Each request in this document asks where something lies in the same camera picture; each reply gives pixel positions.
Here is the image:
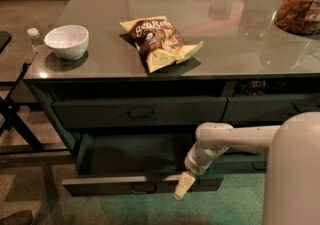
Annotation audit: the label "dark green drawer cabinet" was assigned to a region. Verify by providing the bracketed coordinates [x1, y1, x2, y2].
[23, 0, 320, 187]

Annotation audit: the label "dark snack bag in drawer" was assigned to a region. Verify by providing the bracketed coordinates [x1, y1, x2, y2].
[238, 79, 288, 96]

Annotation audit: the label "black folding table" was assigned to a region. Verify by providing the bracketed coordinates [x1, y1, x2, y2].
[0, 31, 68, 155]

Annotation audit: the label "brown yellow chip bag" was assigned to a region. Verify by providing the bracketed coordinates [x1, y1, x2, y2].
[120, 16, 203, 73]

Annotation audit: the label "brown shoe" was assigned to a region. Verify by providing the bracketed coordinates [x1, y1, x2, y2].
[0, 210, 34, 225]

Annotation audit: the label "white ceramic bowl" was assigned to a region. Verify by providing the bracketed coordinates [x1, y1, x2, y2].
[44, 25, 89, 60]

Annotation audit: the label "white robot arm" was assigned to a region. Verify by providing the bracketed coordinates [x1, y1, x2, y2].
[174, 112, 320, 225]

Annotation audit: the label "snack jar with black lid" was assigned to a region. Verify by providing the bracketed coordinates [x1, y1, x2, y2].
[274, 0, 320, 35]

